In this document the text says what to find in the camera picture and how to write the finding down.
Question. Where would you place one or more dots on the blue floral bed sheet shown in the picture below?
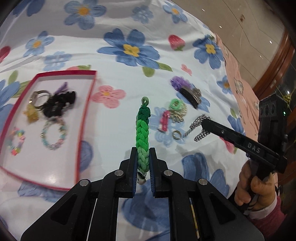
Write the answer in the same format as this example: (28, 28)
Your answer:
(138, 76)

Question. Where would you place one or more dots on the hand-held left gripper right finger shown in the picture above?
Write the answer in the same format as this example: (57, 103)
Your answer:
(151, 185)

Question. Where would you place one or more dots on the yellow hair claw clip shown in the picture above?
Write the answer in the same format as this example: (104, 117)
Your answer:
(31, 113)

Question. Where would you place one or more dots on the black rhinestone hair clip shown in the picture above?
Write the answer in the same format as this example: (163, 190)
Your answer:
(189, 97)

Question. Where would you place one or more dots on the red shallow box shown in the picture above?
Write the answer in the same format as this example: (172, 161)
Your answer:
(67, 162)

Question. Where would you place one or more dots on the pink hair clip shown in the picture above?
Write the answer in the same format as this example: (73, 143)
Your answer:
(164, 120)

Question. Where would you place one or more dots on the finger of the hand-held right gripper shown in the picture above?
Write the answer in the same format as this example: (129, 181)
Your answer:
(219, 131)

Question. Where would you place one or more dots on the pink printed sheet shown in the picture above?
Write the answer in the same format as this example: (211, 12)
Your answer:
(240, 92)

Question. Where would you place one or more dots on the person's right forearm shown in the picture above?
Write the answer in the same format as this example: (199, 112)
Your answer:
(270, 217)

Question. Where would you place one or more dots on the black scrunchie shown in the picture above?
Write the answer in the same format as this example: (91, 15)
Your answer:
(57, 104)

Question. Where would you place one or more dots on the wooden bed frame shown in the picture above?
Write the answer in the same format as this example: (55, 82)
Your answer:
(277, 67)

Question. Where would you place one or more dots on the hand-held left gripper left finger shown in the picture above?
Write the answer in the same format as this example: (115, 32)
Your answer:
(134, 185)

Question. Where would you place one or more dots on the person's right hand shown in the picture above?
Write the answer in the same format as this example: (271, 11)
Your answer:
(261, 192)

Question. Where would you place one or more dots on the purple ruffled scrunchie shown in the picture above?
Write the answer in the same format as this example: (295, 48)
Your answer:
(181, 82)

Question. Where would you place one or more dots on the square metal bangle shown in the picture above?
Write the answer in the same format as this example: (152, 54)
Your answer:
(34, 93)

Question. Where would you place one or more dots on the small purple bow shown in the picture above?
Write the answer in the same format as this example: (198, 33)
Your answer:
(61, 88)

